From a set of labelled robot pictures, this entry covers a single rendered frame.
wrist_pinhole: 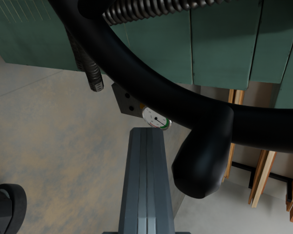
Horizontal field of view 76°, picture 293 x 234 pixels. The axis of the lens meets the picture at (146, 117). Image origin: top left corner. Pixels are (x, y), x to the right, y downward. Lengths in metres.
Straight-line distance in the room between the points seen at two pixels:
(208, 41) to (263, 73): 0.09
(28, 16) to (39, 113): 0.49
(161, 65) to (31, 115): 0.70
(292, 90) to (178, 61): 0.17
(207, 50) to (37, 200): 1.02
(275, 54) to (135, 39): 0.22
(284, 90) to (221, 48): 0.11
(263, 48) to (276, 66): 0.03
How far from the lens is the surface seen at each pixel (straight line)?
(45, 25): 0.54
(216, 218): 3.72
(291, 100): 0.35
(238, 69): 0.32
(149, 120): 0.37
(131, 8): 0.20
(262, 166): 3.07
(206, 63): 0.33
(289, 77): 0.33
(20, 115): 0.93
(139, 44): 0.37
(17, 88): 0.91
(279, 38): 0.30
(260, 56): 0.31
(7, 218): 0.82
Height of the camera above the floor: 0.82
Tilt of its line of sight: 29 degrees down
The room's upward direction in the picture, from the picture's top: 103 degrees clockwise
